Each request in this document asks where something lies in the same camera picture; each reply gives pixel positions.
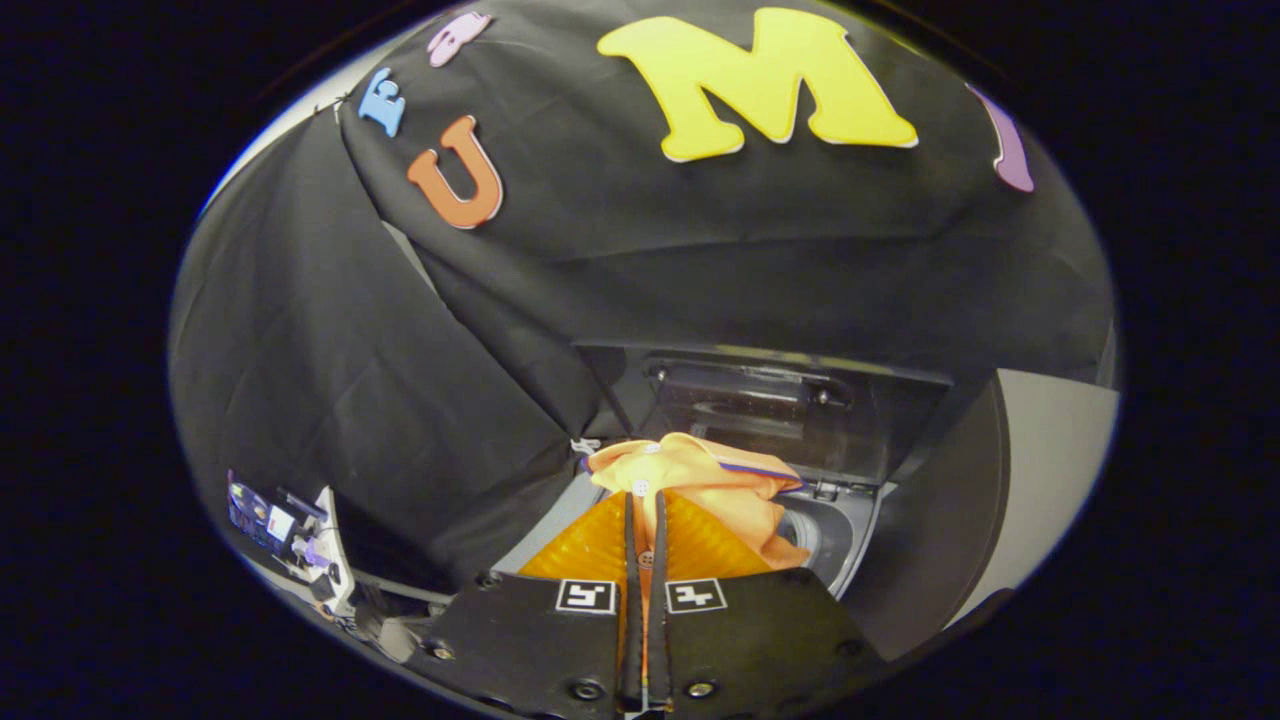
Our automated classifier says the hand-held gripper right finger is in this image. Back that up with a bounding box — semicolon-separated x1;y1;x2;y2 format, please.
645;490;889;716

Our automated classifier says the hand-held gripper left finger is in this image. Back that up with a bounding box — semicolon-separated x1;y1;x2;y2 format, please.
405;490;646;716

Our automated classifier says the orange polo shirt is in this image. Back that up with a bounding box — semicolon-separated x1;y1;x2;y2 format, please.
580;432;813;571

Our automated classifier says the black backdrop cloth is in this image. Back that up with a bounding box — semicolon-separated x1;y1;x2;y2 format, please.
170;0;1116;601

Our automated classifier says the electronics with coloured wires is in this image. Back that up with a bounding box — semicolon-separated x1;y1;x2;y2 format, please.
225;468;353;613

